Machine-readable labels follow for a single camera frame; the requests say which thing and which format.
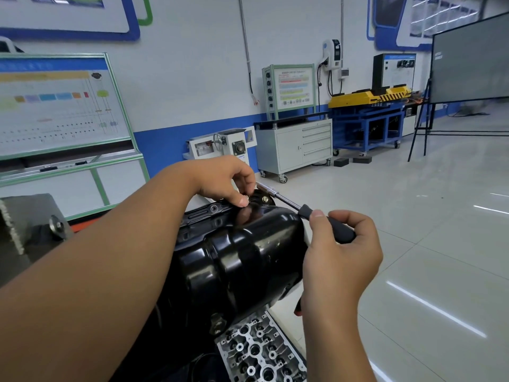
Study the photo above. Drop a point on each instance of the black engine oil pan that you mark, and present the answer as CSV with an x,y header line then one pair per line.
x,y
238,258

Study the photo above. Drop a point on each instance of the person's left forearm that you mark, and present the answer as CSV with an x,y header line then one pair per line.
x,y
99,266

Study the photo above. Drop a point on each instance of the black screen stand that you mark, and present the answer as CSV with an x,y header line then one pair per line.
x,y
421,123

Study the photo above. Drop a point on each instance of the person's right forearm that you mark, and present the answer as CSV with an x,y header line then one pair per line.
x,y
338,346

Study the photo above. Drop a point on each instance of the grey metal engine stand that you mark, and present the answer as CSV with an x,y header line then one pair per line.
x,y
28,226

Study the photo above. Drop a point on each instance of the yellow battery pack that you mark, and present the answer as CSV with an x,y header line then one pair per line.
x,y
370,96

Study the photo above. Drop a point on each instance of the grey wall conduit pipe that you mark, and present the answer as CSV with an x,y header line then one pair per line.
x,y
245,39

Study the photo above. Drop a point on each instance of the person's right thumb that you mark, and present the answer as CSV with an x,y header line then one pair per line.
x,y
318,228

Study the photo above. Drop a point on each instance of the blue metal cart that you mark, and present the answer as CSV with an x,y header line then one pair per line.
x,y
370,127

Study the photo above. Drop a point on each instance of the person's right hand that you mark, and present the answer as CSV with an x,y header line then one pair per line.
x,y
338,266

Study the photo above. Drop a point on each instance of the white trainer box with gauge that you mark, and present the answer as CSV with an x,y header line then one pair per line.
x,y
222,145

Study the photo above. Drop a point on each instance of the person's left thumb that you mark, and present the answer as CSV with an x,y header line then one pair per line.
x,y
235,196

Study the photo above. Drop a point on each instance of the black floor block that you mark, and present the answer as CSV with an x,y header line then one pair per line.
x,y
362,160
341,162

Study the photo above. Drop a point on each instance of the large green-framed training board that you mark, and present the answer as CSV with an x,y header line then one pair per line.
x,y
59,111

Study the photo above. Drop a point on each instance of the small white wall box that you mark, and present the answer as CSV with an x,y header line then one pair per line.
x,y
344,73

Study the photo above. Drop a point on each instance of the large black display screen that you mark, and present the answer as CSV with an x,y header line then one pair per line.
x,y
469,59

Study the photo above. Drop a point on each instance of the white drawer cabinet on wheels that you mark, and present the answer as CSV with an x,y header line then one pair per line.
x,y
294,145

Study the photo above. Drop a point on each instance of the blue-framed wall poster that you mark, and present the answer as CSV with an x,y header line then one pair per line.
x,y
397,23
79,19

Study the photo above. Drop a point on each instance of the black and blue display panel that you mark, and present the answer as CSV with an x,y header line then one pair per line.
x,y
393,71

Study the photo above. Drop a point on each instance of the small green-framed training board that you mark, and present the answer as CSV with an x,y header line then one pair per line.
x,y
292,87

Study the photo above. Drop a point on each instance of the white wall charger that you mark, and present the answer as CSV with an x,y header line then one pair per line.
x,y
332,53

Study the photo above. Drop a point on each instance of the silver cylinder head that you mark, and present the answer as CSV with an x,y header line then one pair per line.
x,y
254,350

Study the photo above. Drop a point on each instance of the person's left hand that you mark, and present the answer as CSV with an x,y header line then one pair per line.
x,y
218,177

